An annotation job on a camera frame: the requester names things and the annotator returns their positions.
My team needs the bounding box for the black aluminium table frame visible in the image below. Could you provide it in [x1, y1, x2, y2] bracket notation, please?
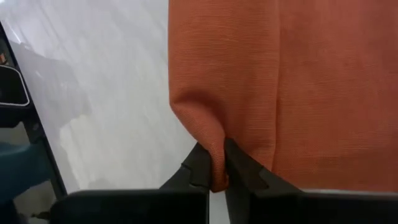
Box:
[0, 21, 68, 200]

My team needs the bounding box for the black device with white rim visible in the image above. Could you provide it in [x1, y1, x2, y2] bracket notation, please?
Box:
[0, 63, 31, 129]

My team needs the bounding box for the teal rounded object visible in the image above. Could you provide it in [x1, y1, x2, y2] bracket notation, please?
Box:
[0, 141, 52, 205]

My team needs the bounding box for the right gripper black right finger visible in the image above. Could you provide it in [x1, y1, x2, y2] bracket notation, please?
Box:
[224, 138, 398, 224]

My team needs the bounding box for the orange cloth towel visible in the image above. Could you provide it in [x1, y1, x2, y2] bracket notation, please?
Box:
[167, 0, 398, 193]

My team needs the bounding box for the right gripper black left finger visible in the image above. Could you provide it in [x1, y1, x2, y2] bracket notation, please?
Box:
[49, 142, 213, 224]

